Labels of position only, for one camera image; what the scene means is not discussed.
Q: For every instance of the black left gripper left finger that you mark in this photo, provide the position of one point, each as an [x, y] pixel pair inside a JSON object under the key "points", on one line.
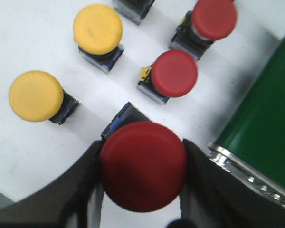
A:
{"points": [[73, 200]]}

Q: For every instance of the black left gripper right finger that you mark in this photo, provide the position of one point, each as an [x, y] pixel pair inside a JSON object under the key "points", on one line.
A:
{"points": [[213, 198]]}

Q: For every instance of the red mushroom push button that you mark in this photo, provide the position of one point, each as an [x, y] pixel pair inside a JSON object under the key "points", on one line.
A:
{"points": [[143, 164], [173, 74], [207, 22]]}

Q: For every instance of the yellow mushroom push button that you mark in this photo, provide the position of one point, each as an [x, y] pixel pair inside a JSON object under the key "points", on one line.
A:
{"points": [[36, 96], [98, 31]]}

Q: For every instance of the green conveyor belt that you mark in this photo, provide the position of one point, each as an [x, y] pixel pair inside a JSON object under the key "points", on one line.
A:
{"points": [[256, 132]]}

